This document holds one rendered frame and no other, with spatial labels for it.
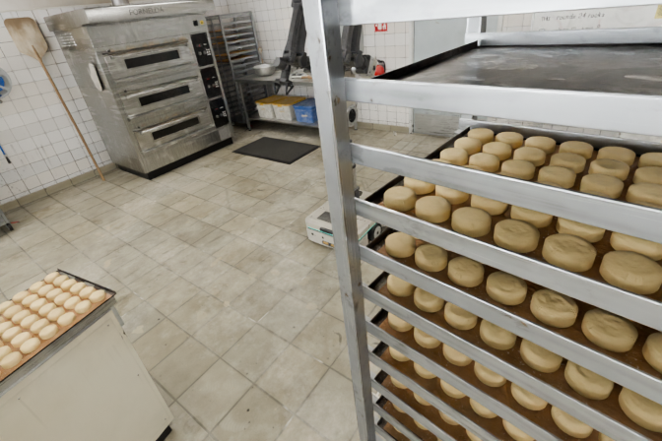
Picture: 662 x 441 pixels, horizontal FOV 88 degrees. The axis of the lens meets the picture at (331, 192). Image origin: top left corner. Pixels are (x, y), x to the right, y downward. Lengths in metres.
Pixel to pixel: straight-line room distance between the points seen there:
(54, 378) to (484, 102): 1.57
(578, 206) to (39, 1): 5.70
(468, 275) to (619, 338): 0.17
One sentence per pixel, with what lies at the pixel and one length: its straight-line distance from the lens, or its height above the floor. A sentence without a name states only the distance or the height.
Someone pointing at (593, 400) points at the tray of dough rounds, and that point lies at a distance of 0.60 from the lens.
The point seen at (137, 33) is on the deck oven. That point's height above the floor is 1.72.
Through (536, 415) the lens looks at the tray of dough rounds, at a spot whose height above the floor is 1.22.
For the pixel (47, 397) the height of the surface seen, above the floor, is 0.72.
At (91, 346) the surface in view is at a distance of 1.67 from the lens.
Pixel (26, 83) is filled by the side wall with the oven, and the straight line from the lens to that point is 5.64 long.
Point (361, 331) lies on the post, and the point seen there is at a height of 1.23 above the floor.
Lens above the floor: 1.78
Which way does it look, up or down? 29 degrees down
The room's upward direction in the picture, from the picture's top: 7 degrees counter-clockwise
